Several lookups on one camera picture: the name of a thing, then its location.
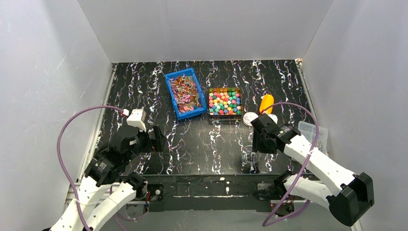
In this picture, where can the clear round plastic jar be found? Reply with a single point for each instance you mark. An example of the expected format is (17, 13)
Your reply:
(249, 156)

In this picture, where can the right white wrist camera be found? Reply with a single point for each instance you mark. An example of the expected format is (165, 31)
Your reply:
(273, 117)

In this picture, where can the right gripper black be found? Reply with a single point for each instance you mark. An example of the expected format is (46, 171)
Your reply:
(260, 140)

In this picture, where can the blue plastic candy bin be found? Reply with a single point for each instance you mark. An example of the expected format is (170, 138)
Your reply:
(187, 97)

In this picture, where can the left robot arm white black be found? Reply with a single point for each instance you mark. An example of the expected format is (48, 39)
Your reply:
(87, 211)

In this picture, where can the clear plastic compartment box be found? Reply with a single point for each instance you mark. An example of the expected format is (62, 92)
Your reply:
(309, 131)

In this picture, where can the square tin of star candies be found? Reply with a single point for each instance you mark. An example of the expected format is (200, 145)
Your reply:
(225, 104)

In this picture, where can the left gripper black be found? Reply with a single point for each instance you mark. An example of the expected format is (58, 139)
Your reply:
(152, 139)

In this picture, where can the orange plastic scoop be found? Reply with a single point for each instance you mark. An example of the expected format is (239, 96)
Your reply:
(265, 106)

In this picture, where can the aluminium frame rail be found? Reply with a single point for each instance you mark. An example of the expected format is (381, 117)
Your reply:
(173, 193)

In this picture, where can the white round jar lid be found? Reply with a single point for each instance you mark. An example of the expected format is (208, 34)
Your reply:
(248, 117)

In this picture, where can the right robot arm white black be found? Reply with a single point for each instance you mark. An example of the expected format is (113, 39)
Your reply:
(347, 195)

